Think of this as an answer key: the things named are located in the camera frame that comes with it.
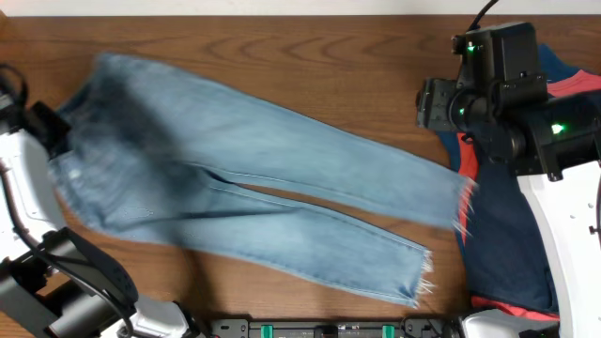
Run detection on light blue denim jeans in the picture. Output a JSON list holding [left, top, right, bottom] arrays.
[[50, 54, 475, 307]]

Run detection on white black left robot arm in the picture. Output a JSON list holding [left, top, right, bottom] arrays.
[[1, 64, 202, 338]]

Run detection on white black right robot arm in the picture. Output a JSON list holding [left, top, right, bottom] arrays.
[[416, 23, 600, 337]]

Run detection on navy and red t-shirt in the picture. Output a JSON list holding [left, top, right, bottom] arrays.
[[439, 43, 601, 322]]

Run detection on black rail with green clips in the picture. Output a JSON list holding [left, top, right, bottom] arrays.
[[210, 316, 463, 338]]

